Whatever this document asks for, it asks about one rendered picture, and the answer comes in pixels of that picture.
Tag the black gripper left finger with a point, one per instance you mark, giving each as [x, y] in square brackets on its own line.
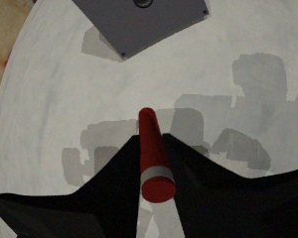
[106, 206]

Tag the dark grey sloped panel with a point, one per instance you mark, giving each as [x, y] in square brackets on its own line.
[131, 24]

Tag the dark red peg with white band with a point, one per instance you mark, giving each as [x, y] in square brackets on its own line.
[157, 181]

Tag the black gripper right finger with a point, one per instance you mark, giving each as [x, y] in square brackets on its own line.
[216, 203]

